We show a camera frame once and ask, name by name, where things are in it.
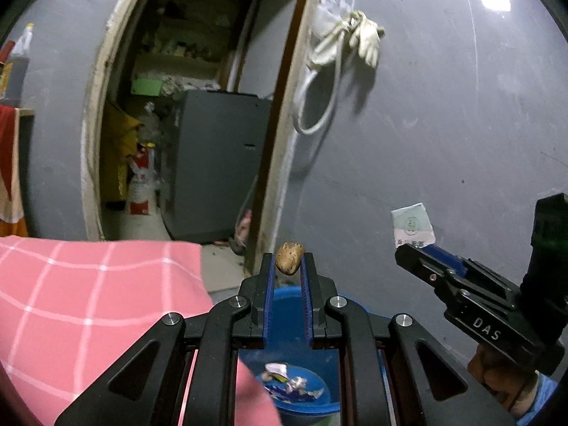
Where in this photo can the white red sack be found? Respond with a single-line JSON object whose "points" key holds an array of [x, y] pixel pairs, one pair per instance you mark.
{"points": [[143, 182]]}

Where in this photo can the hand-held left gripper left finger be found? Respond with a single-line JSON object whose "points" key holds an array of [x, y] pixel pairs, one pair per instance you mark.
{"points": [[268, 301]]}

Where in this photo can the blue wrapper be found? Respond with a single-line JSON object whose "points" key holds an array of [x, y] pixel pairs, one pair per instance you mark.
{"points": [[284, 395]]}

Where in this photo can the cooking oil bottle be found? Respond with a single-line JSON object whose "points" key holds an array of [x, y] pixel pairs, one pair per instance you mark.
{"points": [[18, 66]]}

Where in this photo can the brown walnut shell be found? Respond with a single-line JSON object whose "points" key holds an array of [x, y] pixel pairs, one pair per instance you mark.
{"points": [[289, 258]]}

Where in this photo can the white rubber gloves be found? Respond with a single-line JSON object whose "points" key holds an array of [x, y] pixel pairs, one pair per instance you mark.
{"points": [[368, 37]]}

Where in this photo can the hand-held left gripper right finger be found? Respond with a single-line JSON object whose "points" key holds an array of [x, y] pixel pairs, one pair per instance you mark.
{"points": [[306, 301]]}

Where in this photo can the white paper slip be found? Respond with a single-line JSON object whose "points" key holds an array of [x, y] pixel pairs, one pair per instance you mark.
{"points": [[412, 226]]}

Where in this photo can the grey washing machine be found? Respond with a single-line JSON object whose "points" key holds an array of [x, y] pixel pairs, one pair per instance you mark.
{"points": [[213, 168]]}

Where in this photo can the person's right forearm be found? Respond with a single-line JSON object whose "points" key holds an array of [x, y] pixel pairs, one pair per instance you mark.
{"points": [[539, 401]]}

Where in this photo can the wooden door frame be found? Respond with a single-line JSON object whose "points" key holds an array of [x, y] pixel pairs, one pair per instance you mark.
{"points": [[284, 164]]}

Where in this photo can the blue plastic bucket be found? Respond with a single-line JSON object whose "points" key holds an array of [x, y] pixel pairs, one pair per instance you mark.
{"points": [[286, 319]]}

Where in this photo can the green box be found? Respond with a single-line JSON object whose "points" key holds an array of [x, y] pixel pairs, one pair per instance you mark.
{"points": [[148, 87]]}

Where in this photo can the pink slipper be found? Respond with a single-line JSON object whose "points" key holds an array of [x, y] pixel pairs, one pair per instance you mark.
{"points": [[243, 230]]}

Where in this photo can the yellow bag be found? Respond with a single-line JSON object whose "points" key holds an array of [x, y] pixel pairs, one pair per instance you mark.
{"points": [[117, 155]]}

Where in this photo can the person's right hand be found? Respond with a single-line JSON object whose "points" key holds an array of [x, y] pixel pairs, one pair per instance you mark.
{"points": [[501, 377]]}

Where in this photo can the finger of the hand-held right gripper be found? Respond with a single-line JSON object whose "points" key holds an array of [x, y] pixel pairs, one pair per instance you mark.
{"points": [[419, 264], [448, 261]]}

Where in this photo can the storage shelves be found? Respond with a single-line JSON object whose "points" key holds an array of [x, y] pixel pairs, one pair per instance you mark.
{"points": [[182, 49]]}

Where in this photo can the pink checked tablecloth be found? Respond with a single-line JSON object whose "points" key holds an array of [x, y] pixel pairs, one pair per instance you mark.
{"points": [[88, 297]]}

